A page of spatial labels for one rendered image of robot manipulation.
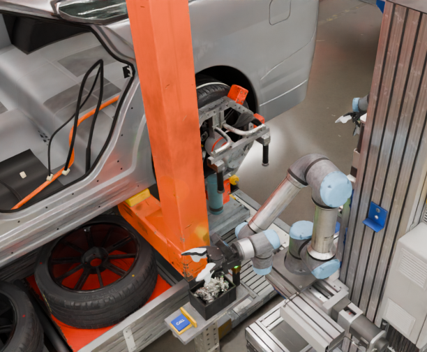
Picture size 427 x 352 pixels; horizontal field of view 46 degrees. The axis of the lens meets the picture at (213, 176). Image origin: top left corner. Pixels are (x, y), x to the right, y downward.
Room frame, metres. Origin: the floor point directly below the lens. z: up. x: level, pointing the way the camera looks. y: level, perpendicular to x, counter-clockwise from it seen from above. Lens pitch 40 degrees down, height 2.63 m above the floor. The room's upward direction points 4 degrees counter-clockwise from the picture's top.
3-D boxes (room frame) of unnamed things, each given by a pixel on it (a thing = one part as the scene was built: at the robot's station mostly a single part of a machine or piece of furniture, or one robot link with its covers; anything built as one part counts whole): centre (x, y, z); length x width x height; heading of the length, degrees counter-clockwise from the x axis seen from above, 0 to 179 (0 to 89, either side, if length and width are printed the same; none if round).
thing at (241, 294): (1.55, 0.08, 0.44); 0.43 x 0.17 x 0.03; 127
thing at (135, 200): (2.17, 0.46, 0.71); 0.14 x 0.14 x 0.05; 37
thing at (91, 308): (1.90, 0.70, 0.39); 0.66 x 0.66 x 0.24
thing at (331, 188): (1.36, -0.41, 1.19); 0.15 x 0.12 x 0.55; 21
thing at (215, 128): (2.21, -0.02, 1.03); 0.19 x 0.18 x 0.11; 37
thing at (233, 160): (2.31, -0.07, 0.85); 0.21 x 0.14 x 0.14; 37
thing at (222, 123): (2.33, -0.18, 1.03); 0.19 x 0.18 x 0.11; 37
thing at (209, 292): (1.57, 0.05, 0.51); 0.20 x 0.14 x 0.13; 126
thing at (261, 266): (1.28, -0.16, 1.12); 0.11 x 0.08 x 0.11; 21
